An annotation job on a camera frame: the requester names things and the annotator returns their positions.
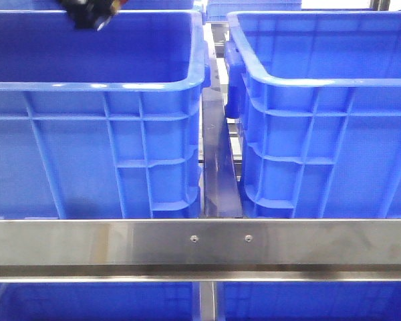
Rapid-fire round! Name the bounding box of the lower right blue bin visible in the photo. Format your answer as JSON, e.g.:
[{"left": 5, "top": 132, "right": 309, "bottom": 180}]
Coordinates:
[{"left": 218, "top": 282, "right": 401, "bottom": 320}]

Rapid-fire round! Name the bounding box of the blue source bin with buttons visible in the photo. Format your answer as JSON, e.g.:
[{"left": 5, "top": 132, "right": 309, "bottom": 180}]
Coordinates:
[{"left": 0, "top": 10, "right": 210, "bottom": 219}]

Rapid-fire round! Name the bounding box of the steel shelf divider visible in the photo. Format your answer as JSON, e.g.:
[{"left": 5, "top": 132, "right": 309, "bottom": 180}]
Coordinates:
[{"left": 202, "top": 23, "right": 243, "bottom": 219}]

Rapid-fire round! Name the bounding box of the blue target bin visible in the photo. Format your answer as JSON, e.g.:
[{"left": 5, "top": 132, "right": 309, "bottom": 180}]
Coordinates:
[{"left": 225, "top": 11, "right": 401, "bottom": 219}]

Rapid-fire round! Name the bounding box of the push button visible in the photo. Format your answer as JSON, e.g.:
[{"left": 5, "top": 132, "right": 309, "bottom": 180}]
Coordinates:
[{"left": 57, "top": 0, "right": 128, "bottom": 31}]

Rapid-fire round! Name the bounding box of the steel shelf front rail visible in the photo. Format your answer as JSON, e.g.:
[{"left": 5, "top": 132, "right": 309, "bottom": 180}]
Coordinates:
[{"left": 0, "top": 218, "right": 401, "bottom": 283}]

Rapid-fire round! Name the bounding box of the lower left blue bin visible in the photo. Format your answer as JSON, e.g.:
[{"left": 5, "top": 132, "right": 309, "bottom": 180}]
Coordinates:
[{"left": 0, "top": 282, "right": 201, "bottom": 320}]

